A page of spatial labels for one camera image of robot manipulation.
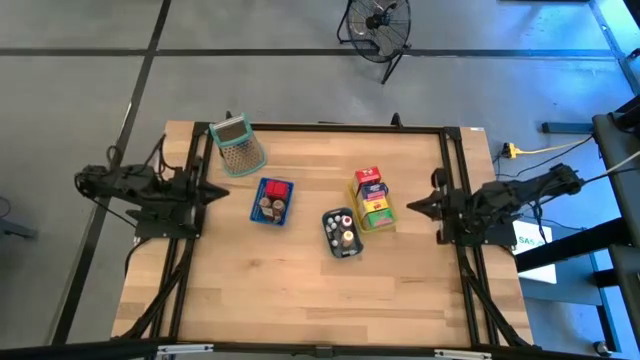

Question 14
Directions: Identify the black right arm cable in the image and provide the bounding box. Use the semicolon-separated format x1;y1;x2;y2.
517;197;551;246

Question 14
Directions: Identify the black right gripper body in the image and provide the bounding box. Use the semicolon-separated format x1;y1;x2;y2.
430;167;464;246

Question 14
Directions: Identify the red Froot Loops cereal box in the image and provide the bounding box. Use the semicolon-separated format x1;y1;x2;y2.
353;166;383;195

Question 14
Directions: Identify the black floor fan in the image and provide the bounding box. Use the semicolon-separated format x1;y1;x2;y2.
335;0;414;86

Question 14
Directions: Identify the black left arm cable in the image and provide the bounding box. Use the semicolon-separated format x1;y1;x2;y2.
105;132;186;177

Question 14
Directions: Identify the yellow extension cord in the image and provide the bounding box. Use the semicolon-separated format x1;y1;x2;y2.
501;134;594;160

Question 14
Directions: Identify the black floor cable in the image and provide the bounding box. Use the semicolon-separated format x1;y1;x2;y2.
492;149;640;231

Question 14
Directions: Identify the grey chair base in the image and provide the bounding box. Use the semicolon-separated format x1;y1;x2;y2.
0;195;40;241

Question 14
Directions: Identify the silver frame bracket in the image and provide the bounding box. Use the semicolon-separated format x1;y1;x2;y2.
433;348;494;360
155;342;215;357

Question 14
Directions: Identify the blue plastic basket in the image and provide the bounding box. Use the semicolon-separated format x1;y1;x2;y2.
249;177;296;228

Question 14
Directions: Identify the steel box grater teal trim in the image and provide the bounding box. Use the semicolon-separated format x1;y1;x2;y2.
208;113;267;179

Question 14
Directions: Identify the yellow Corn Pops cereal box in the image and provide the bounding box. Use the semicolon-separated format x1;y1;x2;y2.
360;195;391;216

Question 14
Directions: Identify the translucent yellow plastic bin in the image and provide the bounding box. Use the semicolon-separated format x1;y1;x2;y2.
347;172;399;234

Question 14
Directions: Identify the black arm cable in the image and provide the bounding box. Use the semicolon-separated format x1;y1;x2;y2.
517;197;551;246
105;132;186;177

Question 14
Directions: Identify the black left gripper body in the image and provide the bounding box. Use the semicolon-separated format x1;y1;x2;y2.
174;167;205;221

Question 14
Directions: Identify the green Apple Jacks cereal box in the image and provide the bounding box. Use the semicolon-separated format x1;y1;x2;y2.
366;207;397;231

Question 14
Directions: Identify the red sprinkles packet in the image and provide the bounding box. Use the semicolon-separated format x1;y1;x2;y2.
264;179;291;200

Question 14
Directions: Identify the black aluminium table frame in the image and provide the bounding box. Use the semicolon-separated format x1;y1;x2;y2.
112;110;536;360

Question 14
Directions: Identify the blue Frosted Flakes cereal box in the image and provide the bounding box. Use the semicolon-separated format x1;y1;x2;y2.
360;181;390;201

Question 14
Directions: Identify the teal plastic bin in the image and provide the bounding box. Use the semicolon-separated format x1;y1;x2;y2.
321;206;365;260

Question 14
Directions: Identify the white floor sign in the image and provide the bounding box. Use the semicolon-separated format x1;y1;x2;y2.
510;219;559;286

